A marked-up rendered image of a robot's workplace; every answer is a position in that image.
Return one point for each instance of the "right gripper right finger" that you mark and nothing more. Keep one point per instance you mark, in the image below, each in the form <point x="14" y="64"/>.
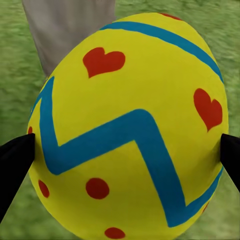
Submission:
<point x="230" y="157"/>

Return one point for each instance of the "easter egg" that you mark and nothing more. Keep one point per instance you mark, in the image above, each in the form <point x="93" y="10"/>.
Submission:
<point x="128" y="131"/>

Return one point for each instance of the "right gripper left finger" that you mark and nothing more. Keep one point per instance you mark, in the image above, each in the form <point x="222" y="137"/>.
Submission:
<point x="16" y="158"/>

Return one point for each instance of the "tree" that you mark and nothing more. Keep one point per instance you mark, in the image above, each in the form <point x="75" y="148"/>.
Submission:
<point x="58" y="26"/>

